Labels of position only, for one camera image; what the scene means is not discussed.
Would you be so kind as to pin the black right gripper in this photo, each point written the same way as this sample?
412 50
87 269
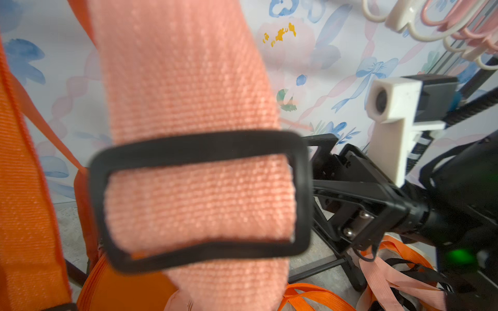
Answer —
359 203

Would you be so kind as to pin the orange crossbody bag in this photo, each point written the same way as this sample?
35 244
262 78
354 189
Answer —
404 259

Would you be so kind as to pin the pink crossbody bag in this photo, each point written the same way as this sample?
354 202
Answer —
380 277

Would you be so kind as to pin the white plastic hook middle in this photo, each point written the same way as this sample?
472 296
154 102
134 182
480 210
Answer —
402 16

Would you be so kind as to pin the black metal garment rack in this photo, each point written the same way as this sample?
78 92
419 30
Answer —
334 264

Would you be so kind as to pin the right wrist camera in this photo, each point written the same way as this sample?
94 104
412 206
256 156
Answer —
402 109

